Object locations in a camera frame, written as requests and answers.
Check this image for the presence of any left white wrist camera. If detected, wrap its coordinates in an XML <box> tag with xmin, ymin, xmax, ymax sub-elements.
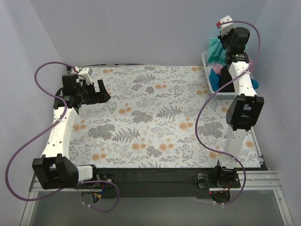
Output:
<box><xmin>78</xmin><ymin>67</ymin><xmax>93</xmax><ymax>85</ymax></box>

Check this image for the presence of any teal t shirt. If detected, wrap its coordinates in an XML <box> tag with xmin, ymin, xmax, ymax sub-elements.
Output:
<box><xmin>207</xmin><ymin>37</ymin><xmax>226</xmax><ymax>65</ymax></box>

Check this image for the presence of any white plastic laundry basket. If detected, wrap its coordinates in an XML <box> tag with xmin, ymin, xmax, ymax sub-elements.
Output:
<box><xmin>201</xmin><ymin>52</ymin><xmax>235</xmax><ymax>100</ymax></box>

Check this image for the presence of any pink t shirt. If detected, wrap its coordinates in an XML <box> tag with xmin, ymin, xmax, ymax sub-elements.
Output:
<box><xmin>212</xmin><ymin>64</ymin><xmax>223</xmax><ymax>75</ymax></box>

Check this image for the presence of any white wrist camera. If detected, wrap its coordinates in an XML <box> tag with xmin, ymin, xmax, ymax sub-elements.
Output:
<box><xmin>216</xmin><ymin>16</ymin><xmax>235</xmax><ymax>37</ymax></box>
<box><xmin>78</xmin><ymin>67</ymin><xmax>93</xmax><ymax>85</ymax></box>

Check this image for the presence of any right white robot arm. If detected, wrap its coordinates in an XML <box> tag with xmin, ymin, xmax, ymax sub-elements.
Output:
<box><xmin>213</xmin><ymin>24</ymin><xmax>264</xmax><ymax>187</ymax></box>

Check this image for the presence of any blue t shirt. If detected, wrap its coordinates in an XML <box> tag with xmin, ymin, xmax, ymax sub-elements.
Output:
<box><xmin>209</xmin><ymin>69</ymin><xmax>220</xmax><ymax>92</ymax></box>

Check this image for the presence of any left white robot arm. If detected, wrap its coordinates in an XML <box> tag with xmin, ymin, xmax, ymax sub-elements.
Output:
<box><xmin>32</xmin><ymin>74</ymin><xmax>111</xmax><ymax>190</ymax></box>

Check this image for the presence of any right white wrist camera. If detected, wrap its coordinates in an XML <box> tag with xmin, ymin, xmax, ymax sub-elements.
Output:
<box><xmin>216</xmin><ymin>16</ymin><xmax>235</xmax><ymax>37</ymax></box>

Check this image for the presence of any black t shirt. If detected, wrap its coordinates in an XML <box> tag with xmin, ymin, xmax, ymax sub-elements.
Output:
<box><xmin>219</xmin><ymin>65</ymin><xmax>235</xmax><ymax>93</ymax></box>

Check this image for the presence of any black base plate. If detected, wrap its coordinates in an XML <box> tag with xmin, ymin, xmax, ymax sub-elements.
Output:
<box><xmin>96</xmin><ymin>168</ymin><xmax>243</xmax><ymax>199</ymax></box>

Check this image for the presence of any aluminium frame rail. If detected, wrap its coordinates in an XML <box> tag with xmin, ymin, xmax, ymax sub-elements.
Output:
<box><xmin>21</xmin><ymin>170</ymin><xmax>293</xmax><ymax>226</ymax></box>

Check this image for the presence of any floral table cloth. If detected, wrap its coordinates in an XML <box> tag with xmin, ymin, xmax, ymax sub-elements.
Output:
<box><xmin>42</xmin><ymin>65</ymin><xmax>262</xmax><ymax>169</ymax></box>

